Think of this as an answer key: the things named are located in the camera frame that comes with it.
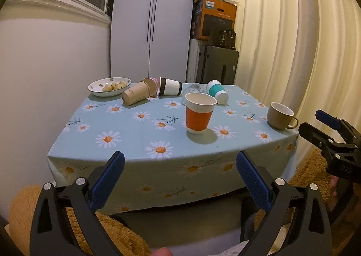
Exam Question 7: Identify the clear plastic cup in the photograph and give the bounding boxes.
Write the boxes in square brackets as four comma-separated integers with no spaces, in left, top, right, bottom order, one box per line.
[182,83,211,102]

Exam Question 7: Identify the grey suitcase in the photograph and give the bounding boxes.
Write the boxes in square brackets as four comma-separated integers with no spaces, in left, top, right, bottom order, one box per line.
[196,45,240,86]

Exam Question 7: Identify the tan ceramic mug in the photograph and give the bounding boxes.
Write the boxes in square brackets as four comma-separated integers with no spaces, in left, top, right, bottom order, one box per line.
[267,102,299,130]

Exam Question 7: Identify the blue daisy tablecloth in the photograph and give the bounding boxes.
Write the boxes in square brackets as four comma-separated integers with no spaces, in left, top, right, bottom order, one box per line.
[46,83,299,215]

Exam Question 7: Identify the dark handbag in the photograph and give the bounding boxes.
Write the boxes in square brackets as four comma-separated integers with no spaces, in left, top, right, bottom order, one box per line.
[209,27,237,50]

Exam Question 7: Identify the orange and black cardboard box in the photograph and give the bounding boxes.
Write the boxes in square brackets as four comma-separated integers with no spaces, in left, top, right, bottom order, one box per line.
[192,0,238,42]

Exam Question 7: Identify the orange and white paper cup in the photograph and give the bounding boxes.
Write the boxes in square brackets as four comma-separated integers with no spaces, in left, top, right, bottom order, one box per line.
[185,93,218,135]

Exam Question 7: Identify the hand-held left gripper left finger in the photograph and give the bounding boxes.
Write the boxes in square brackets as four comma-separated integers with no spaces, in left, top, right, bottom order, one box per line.
[30,150,126,256]

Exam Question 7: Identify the brown paper cup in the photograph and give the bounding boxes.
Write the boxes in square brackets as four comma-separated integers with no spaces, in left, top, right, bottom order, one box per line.
[122,80,157,105]

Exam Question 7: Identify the pink paper cup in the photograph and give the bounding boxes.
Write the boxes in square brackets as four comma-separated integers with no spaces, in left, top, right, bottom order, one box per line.
[149,76,159,96]

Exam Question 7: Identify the small snacks in bowl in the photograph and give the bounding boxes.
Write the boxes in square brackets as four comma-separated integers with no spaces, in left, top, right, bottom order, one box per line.
[102,81,127,92]

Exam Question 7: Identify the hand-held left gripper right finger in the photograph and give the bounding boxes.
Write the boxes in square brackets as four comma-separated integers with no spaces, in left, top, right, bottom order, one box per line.
[235,150,333,256]

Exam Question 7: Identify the black and white paper cup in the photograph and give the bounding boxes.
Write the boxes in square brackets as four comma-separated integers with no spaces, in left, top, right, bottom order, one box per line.
[157,76,183,96]

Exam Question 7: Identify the white wardrobe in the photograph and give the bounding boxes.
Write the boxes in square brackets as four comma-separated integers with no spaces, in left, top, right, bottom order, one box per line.
[110,0,198,85]

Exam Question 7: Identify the cream curtain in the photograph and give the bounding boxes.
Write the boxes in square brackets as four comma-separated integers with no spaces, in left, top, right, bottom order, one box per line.
[222,0,361,162]

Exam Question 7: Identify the teal and white paper cup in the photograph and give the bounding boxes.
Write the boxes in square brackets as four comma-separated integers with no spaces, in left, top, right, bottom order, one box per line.
[206,80,228,105]

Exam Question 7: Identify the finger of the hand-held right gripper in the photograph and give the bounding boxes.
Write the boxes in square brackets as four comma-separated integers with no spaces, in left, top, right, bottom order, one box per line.
[315,109,361,146]
[298,122,337,150]

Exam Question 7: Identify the person's right hand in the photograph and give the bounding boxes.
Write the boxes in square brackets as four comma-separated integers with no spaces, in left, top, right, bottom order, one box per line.
[328,176,343,213]

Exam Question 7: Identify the white flower-print bowl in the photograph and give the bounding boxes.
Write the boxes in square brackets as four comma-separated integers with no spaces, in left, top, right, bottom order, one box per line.
[87,77,132,97]

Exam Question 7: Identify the brown fuzzy blanket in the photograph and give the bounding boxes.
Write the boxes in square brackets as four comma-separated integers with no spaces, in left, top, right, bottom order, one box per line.
[8,184,153,256]
[287,147,340,213]

